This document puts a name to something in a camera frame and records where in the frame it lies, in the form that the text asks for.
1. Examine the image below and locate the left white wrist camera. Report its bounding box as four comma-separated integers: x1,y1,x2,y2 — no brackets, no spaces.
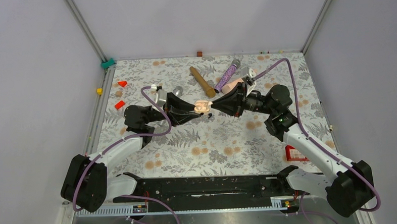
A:
151,84,167,110

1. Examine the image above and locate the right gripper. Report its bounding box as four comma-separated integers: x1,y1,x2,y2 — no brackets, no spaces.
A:
210,80,276,119

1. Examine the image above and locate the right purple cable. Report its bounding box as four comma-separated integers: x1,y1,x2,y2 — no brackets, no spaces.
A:
250,54,382,217

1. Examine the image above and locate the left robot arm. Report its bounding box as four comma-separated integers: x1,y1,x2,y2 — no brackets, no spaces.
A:
61,90,212,212

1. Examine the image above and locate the purple cable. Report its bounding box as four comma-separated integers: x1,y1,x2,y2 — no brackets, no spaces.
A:
250,54,382,217
121,193,181,224
67,85,176,213

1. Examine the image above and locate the gold microphone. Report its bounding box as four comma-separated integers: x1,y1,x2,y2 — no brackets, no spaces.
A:
189,66,216,98

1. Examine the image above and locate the red box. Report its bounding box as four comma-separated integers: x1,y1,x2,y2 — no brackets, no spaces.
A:
285,145,309,162

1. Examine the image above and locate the pink microphone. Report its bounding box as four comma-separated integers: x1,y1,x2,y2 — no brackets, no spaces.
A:
221,68,257,94

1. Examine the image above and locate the yellow cube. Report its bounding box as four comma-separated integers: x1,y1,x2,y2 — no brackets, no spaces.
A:
96,88,103,95

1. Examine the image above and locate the bottom purple cable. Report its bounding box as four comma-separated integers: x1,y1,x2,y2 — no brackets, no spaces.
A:
121,193,181,224

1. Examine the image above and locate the teal corner clip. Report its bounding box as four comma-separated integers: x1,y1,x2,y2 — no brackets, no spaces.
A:
101,58,116,70

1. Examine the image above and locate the silver microphone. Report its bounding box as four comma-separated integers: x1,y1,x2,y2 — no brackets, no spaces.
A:
172,86,183,97

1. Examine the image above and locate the red triangle block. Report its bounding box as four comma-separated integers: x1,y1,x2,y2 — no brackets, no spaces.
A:
117,80,127,88

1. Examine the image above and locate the floral table mat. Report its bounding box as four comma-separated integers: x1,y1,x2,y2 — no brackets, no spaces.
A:
97,52,335,178

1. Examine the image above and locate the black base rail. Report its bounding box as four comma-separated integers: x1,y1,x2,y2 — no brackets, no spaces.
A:
113,165,297,212

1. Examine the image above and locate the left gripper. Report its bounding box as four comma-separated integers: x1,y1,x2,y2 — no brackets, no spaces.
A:
144,91,202,128

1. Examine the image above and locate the purple glitter microphone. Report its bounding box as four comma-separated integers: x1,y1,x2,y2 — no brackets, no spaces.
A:
214,59,241,93

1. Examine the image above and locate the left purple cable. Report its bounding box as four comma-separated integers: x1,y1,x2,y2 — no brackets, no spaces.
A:
67,85,176,213

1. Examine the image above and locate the beige charging case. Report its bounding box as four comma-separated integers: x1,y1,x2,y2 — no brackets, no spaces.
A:
194,100,213,115

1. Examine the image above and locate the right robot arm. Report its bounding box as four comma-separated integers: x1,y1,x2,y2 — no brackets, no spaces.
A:
211,83,375,217

